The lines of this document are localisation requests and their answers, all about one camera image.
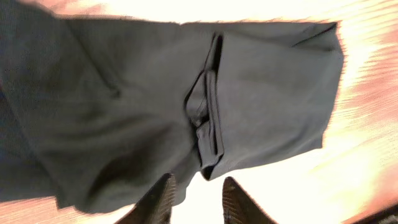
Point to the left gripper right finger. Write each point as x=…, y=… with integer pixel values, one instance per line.
x=239, y=207

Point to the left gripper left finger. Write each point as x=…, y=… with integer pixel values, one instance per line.
x=155, y=207

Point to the black polo shirt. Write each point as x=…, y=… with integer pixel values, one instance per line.
x=95, y=111

